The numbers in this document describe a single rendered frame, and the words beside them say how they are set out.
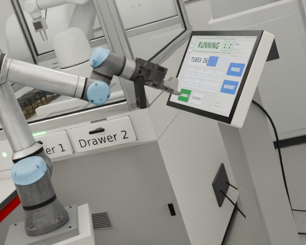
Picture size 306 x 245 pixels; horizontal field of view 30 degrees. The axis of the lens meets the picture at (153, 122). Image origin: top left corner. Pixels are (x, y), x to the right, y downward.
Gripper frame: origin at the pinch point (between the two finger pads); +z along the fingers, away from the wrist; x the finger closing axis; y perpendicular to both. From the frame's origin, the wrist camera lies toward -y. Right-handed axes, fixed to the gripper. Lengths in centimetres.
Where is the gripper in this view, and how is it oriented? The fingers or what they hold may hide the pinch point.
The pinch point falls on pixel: (178, 94)
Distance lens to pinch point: 212.4
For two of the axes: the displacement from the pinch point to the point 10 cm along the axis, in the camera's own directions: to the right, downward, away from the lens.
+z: 8.7, 3.1, 3.9
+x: -3.6, -1.4, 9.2
